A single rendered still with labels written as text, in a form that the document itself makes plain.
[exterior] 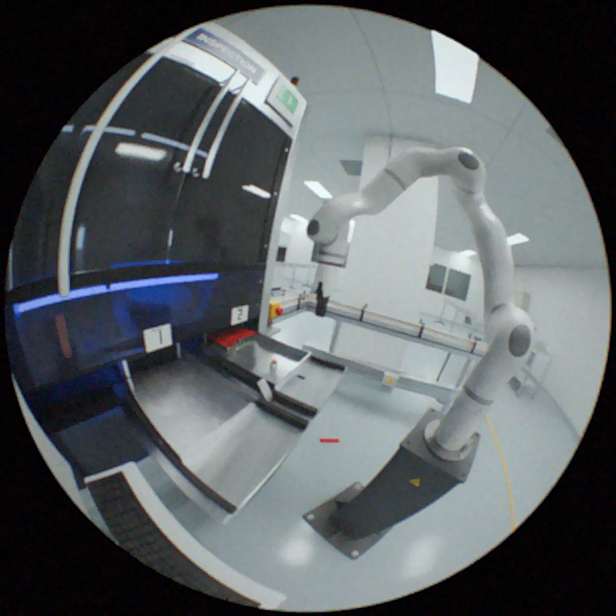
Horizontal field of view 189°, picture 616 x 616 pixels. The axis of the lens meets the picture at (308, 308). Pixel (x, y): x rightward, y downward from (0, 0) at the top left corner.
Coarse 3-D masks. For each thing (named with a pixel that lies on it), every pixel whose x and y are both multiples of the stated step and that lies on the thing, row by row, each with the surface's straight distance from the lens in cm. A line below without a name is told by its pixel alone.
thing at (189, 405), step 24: (192, 360) 70; (144, 384) 64; (168, 384) 63; (192, 384) 62; (216, 384) 62; (144, 408) 57; (168, 408) 55; (192, 408) 54; (216, 408) 54; (240, 408) 54; (168, 432) 50; (192, 432) 49; (216, 432) 46; (192, 456) 45
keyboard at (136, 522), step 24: (96, 480) 59; (120, 480) 54; (96, 504) 56; (120, 504) 54; (120, 528) 52; (144, 528) 49; (144, 552) 49; (168, 552) 47; (168, 576) 48; (192, 576) 47; (240, 600) 46
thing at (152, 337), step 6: (150, 330) 56; (156, 330) 56; (162, 330) 57; (168, 330) 58; (150, 336) 56; (156, 336) 57; (162, 336) 58; (168, 336) 59; (150, 342) 57; (156, 342) 58; (162, 342) 59; (168, 342) 60; (150, 348) 58; (156, 348) 58
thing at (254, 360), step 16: (208, 352) 75; (240, 352) 78; (256, 352) 79; (272, 352) 81; (288, 352) 82; (304, 352) 79; (240, 368) 64; (256, 368) 70; (288, 368) 72; (272, 384) 59
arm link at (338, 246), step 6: (348, 222) 63; (342, 228) 61; (348, 228) 63; (336, 234) 58; (342, 234) 60; (348, 234) 63; (336, 240) 59; (342, 240) 61; (324, 246) 60; (330, 246) 60; (336, 246) 60; (342, 246) 61; (330, 252) 60; (336, 252) 60; (342, 252) 61
